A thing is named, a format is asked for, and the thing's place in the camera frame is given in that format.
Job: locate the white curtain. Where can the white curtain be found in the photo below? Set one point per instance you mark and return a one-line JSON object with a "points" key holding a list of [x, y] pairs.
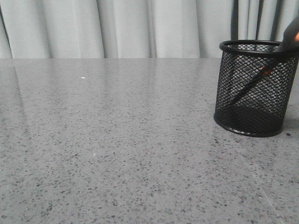
{"points": [[134, 28]]}

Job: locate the black mesh bucket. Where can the black mesh bucket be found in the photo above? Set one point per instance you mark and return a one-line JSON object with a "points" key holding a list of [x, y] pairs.
{"points": [[261, 112]]}

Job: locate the dark vertical pole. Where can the dark vertical pole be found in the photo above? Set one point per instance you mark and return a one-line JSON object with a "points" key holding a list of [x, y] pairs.
{"points": [[234, 20]]}

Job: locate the grey orange handled scissors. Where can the grey orange handled scissors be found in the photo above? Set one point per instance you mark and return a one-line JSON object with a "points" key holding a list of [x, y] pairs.
{"points": [[289, 44]]}

